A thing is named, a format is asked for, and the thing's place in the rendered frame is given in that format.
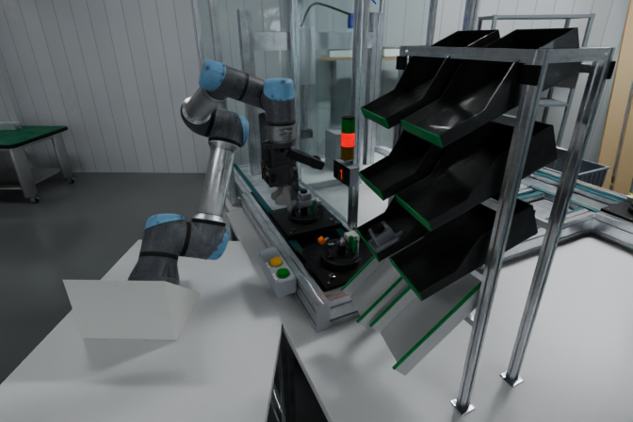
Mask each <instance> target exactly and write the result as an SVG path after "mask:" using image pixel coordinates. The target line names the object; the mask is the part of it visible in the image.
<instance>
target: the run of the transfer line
mask: <svg viewBox="0 0 633 422"><path fill-rule="evenodd" d="M560 176H561V174H559V173H556V172H553V171H550V170H545V169H539V170H537V171H535V172H533V173H532V174H531V175H529V176H527V177H526V178H524V179H522V180H521V184H520V187H519V190H520V191H521V190H522V191H524V192H525V193H524V195H527V196H529V201H528V203H532V204H534V205H537V206H539V207H541V208H543V209H545V210H548V211H550V212H551V210H552V206H553V202H554V200H555V196H556V192H557V189H558V185H559V182H560ZM627 197H628V196H626V195H624V194H621V193H618V192H615V191H612V190H609V189H605V188H602V187H598V186H595V185H592V184H589V183H586V182H583V181H579V180H576V185H575V189H574V192H573V195H572V199H571V201H570V204H569V208H568V211H567V212H569V213H574V212H577V213H578V214H579V215H583V216H586V218H585V220H583V222H584V223H583V226H582V229H581V231H579V232H580V235H579V236H582V235H585V234H588V233H590V234H592V235H596V236H598V237H600V238H603V239H605V240H606V241H609V242H611V243H613V244H616V245H618V246H620V247H623V248H625V249H627V250H630V251H632V252H633V222H631V221H628V220H625V219H621V218H618V217H616V216H613V215H611V214H608V213H606V212H603V211H600V210H601V208H604V207H607V206H610V205H613V204H616V203H620V202H623V201H626V198H627ZM590 228H591V229H590Z"/></svg>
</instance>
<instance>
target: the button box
mask: <svg viewBox="0 0 633 422"><path fill-rule="evenodd" d="M274 257H279V258H281V259H282V263H281V264H280V265H279V266H273V265H271V264H270V259H272V258H274ZM258 258H259V265H260V267H261V269H262V270H263V271H264V273H265V275H266V277H267V279H268V281H269V283H270V285H271V287H272V289H273V291H274V293H275V294H276V296H277V298H280V297H283V296H286V295H289V294H292V293H296V292H297V277H296V276H295V274H294V273H293V271H292V270H291V268H290V267H289V265H288V264H287V263H286V262H285V260H284V258H283V257H282V255H281V254H280V252H279V251H278V249H277V248H276V247H271V248H267V249H263V250H260V251H258ZM280 268H287V269H288V270H289V275H288V276H287V277H284V278H281V277H278V276H277V270H278V269H280Z"/></svg>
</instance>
